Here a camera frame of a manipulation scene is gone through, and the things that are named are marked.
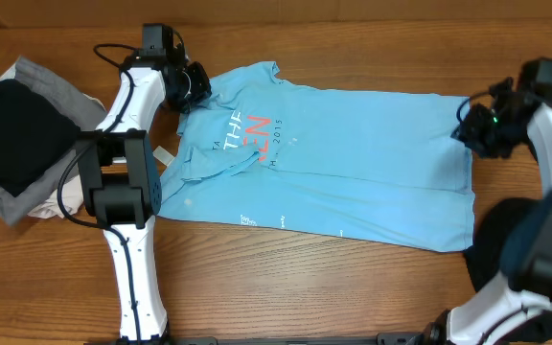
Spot light blue printed t-shirt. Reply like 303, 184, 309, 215
160, 61, 474, 252

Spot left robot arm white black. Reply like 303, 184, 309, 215
77, 49, 211, 344

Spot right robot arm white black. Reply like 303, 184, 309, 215
396, 71, 552, 344

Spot white tape piece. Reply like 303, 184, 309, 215
153, 146, 175, 167

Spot folded grey garment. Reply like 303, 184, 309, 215
0, 57, 106, 226

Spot black crumpled garment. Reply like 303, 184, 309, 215
463, 197, 552, 343

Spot folded white garment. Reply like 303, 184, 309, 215
0, 64, 109, 220

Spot folded black garment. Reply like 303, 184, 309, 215
0, 80, 80, 196

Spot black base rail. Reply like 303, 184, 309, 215
83, 330, 430, 345

